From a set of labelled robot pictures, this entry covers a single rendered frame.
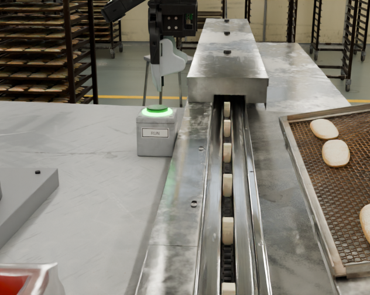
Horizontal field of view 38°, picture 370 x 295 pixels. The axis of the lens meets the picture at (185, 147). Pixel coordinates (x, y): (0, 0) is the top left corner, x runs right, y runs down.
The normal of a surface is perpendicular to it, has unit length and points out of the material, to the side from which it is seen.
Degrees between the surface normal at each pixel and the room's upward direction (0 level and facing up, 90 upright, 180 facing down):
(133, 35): 89
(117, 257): 0
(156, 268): 0
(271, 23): 90
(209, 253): 0
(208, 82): 90
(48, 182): 90
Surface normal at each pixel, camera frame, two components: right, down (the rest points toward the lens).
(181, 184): 0.00, -0.95
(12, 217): 0.99, 0.04
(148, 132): -0.07, 0.32
